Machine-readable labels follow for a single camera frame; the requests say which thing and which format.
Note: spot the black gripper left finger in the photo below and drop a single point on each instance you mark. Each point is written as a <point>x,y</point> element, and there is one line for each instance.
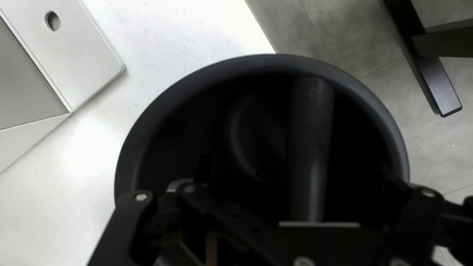
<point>130,222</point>

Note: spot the black trash bucket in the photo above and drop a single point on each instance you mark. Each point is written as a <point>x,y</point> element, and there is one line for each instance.
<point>147,142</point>

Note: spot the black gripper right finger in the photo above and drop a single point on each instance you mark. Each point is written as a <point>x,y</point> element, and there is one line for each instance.
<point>418,222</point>

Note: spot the black metal stand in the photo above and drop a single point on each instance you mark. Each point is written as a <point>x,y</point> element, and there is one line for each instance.
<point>437,83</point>

